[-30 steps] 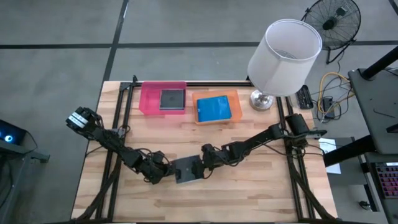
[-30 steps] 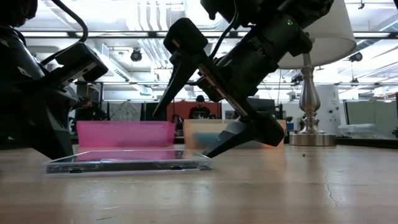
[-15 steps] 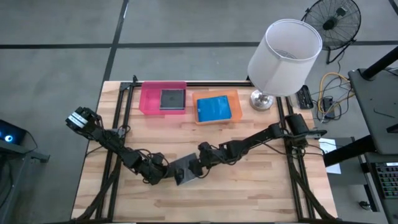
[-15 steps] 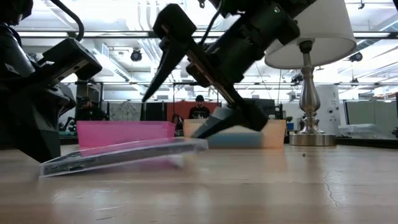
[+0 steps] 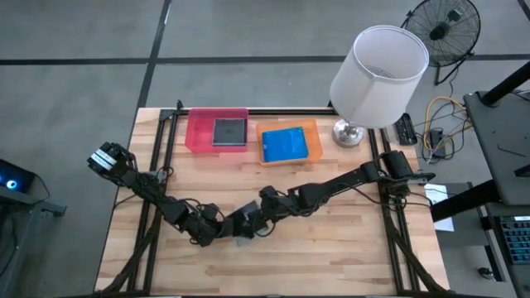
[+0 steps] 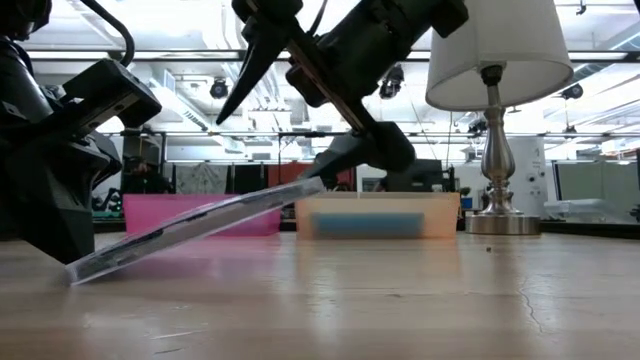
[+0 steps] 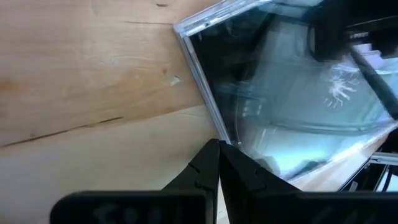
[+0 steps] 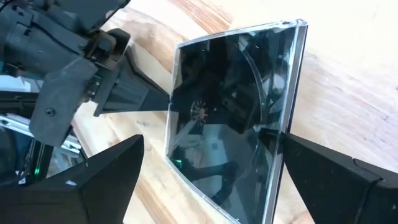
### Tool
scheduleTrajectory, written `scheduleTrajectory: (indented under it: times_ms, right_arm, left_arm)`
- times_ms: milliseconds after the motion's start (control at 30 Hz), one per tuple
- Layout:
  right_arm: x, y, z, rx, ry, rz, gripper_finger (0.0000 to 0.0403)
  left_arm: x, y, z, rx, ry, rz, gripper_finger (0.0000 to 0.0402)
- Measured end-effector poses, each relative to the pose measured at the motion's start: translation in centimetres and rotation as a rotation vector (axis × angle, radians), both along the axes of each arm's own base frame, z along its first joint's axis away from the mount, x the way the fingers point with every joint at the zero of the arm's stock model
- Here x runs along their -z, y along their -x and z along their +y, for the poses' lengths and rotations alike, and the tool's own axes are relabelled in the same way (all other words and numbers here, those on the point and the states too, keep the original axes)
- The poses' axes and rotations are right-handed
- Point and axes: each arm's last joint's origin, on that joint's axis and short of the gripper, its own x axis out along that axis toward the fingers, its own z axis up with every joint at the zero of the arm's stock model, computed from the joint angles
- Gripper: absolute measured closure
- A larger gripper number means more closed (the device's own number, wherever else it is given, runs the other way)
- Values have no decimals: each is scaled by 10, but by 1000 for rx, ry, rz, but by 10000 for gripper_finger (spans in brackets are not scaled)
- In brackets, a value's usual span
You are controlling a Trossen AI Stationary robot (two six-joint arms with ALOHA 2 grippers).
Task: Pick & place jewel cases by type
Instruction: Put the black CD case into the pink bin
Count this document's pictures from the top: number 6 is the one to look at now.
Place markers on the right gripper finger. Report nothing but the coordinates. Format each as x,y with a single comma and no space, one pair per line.
265,35
385,147

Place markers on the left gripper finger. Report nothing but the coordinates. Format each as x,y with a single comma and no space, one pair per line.
75,190
25,220

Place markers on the clear black-tray jewel case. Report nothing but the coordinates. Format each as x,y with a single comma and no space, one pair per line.
200,225

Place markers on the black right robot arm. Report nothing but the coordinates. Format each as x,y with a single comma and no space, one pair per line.
450,17

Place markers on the black ceiling spotlight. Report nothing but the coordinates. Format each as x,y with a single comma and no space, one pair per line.
392,85
572,91
219,89

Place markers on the black computer monitor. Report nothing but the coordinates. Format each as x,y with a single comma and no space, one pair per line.
425,177

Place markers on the person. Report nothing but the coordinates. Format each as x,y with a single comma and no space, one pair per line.
145,180

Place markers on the pink translucent plastic bin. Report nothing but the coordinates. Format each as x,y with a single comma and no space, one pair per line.
150,210

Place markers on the orange translucent plastic bin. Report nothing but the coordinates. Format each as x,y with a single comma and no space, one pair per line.
440,215

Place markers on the long black horizontal bar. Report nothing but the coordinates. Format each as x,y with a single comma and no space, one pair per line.
175,55

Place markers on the small potted plant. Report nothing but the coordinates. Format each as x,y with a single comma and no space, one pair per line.
466,201

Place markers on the red backdrop board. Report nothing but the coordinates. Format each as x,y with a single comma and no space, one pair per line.
285,175

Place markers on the grey cloth backdrop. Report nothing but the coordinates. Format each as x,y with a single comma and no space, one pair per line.
200,180

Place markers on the white shade table lamp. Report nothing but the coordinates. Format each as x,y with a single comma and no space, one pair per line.
500,50

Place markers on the black backdrop panel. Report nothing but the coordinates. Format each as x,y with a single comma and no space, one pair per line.
247,180

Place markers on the white building column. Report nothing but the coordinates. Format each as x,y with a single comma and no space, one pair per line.
535,165

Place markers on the white box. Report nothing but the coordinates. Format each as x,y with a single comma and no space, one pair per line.
575,207

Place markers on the green partition screen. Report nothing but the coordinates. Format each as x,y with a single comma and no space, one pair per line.
615,185

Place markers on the black background rig frame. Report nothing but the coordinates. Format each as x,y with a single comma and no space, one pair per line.
200,133

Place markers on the black aluminium table frame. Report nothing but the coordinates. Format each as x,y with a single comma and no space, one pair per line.
575,229

